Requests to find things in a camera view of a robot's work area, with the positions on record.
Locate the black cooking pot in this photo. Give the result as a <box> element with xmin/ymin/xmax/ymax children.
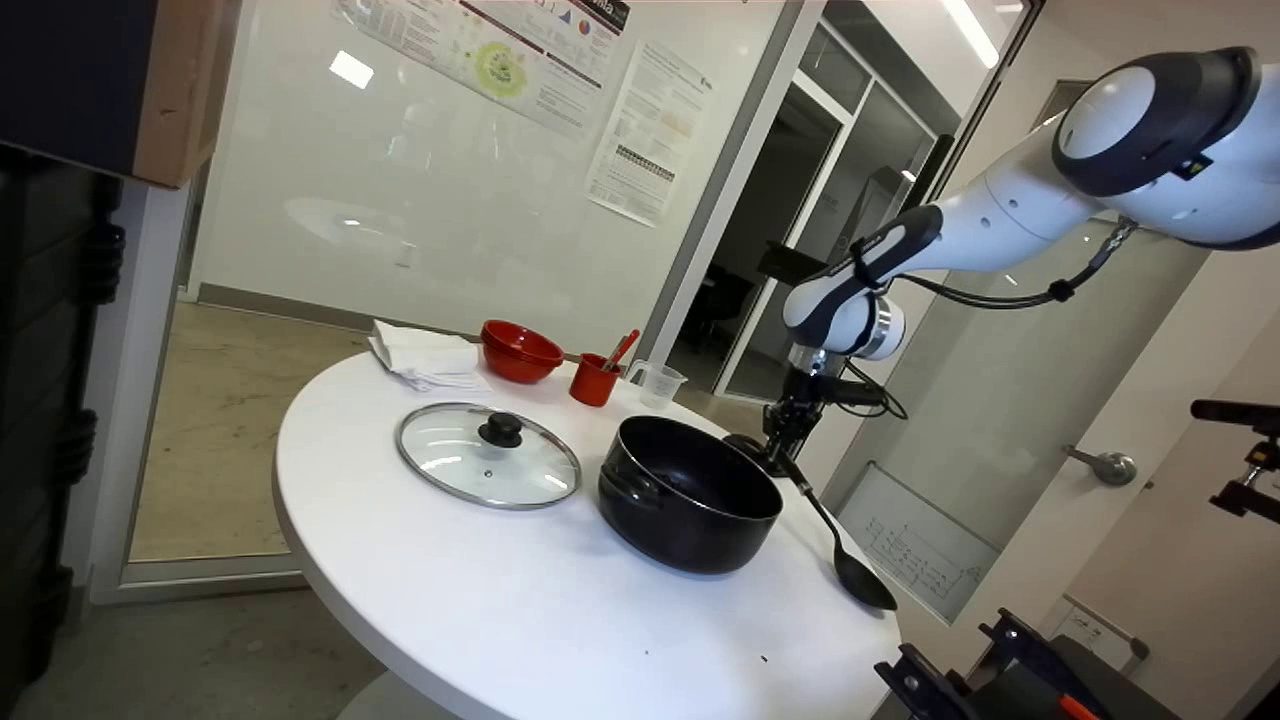
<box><xmin>590</xmin><ymin>410</ymin><xmax>786</xmax><ymax>581</ymax></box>

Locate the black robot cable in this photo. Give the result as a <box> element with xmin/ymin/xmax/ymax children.
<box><xmin>903</xmin><ymin>217</ymin><xmax>1144</xmax><ymax>317</ymax></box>

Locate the black cabinet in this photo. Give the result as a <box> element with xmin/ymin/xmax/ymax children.
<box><xmin>0</xmin><ymin>143</ymin><xmax>133</xmax><ymax>711</ymax></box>

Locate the red bowl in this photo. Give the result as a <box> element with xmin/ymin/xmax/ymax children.
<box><xmin>474</xmin><ymin>317</ymin><xmax>566</xmax><ymax>386</ymax></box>

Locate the black ladle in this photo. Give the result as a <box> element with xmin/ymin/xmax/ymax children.
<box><xmin>774</xmin><ymin>455</ymin><xmax>901</xmax><ymax>614</ymax></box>

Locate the glass lid with black knob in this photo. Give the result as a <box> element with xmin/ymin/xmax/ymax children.
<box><xmin>390</xmin><ymin>397</ymin><xmax>582</xmax><ymax>512</ymax></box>

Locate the wall poster with green circle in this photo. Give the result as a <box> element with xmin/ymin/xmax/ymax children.
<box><xmin>335</xmin><ymin>0</ymin><xmax>635</xmax><ymax>137</ymax></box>

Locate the silver door handle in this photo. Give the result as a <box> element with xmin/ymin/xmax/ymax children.
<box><xmin>1062</xmin><ymin>443</ymin><xmax>1140</xmax><ymax>493</ymax></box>

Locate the white cloth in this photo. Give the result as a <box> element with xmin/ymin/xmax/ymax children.
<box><xmin>363</xmin><ymin>317</ymin><xmax>492</xmax><ymax>397</ymax></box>

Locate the red mug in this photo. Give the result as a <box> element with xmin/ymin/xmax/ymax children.
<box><xmin>566</xmin><ymin>350</ymin><xmax>622</xmax><ymax>407</ymax></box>

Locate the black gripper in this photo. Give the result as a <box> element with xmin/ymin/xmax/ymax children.
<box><xmin>764</xmin><ymin>348</ymin><xmax>857</xmax><ymax>474</ymax></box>

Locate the clear plastic measuring cup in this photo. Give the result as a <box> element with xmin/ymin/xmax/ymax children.
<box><xmin>628</xmin><ymin>357</ymin><xmax>693</xmax><ymax>410</ymax></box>

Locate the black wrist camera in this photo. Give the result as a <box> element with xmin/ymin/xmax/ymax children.
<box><xmin>826</xmin><ymin>373</ymin><xmax>894</xmax><ymax>407</ymax></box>

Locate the white printed paper notice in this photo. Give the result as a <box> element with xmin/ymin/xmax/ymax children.
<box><xmin>582</xmin><ymin>40</ymin><xmax>722</xmax><ymax>230</ymax></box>

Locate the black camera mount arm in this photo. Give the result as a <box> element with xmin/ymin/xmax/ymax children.
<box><xmin>1189</xmin><ymin>397</ymin><xmax>1280</xmax><ymax>529</ymax></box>

